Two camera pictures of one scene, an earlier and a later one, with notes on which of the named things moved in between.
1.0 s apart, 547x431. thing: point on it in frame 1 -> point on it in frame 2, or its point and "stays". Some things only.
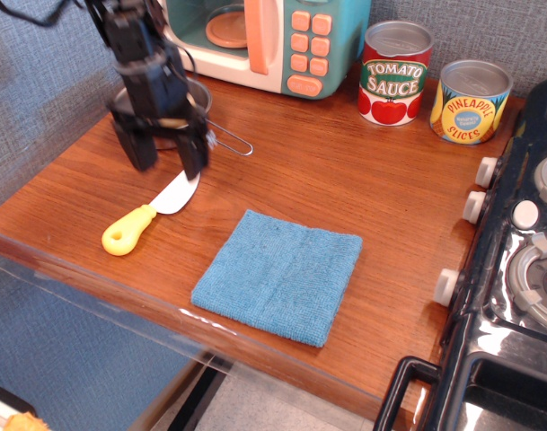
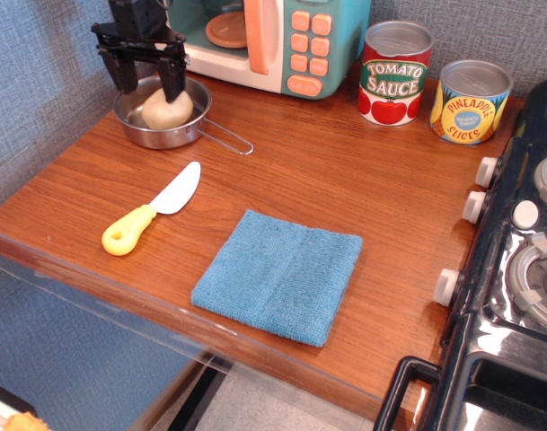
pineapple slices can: (469, 100) stays
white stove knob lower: (445, 286) stays
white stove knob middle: (473, 206) stays
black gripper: (156, 88) -> (140, 29)
